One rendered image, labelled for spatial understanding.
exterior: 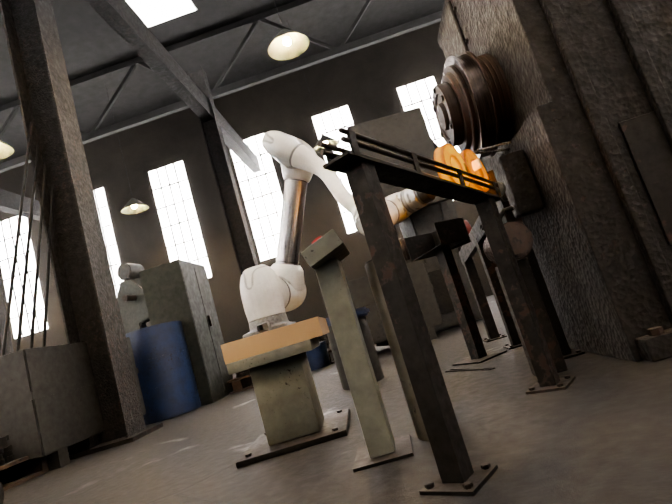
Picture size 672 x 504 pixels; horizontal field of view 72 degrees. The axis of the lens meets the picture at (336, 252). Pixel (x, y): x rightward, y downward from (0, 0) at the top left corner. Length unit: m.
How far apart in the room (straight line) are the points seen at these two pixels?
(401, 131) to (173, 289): 2.86
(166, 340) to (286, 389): 3.11
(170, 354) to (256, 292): 3.04
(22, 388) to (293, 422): 2.36
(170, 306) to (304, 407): 3.43
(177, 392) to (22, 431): 1.47
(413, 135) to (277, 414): 3.70
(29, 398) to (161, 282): 1.89
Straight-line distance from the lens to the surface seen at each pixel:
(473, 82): 2.04
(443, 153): 1.43
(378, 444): 1.33
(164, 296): 5.11
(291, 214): 2.04
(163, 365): 4.79
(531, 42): 1.85
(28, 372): 3.77
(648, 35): 1.98
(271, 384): 1.81
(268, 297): 1.83
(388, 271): 0.98
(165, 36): 12.04
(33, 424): 3.77
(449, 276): 2.48
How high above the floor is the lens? 0.37
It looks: 9 degrees up
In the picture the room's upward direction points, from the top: 17 degrees counter-clockwise
